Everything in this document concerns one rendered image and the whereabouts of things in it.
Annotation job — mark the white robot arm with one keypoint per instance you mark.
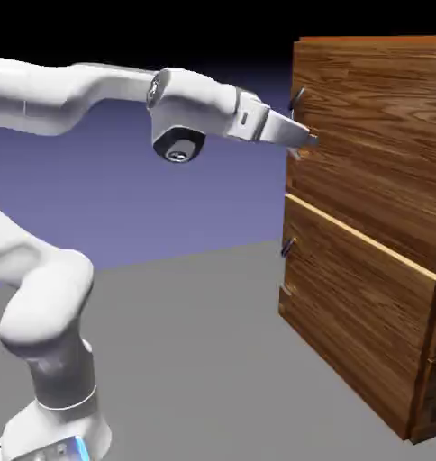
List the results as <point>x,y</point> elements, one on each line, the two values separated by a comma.
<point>189,104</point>

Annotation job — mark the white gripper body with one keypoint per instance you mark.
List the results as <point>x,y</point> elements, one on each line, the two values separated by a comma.
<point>284,131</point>

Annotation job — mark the wooden cabinet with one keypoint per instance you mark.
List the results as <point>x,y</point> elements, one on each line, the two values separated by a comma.
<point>434,360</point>

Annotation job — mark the wooden cabinet door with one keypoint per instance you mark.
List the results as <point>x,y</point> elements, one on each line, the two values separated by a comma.
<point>347,317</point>
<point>369,108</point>

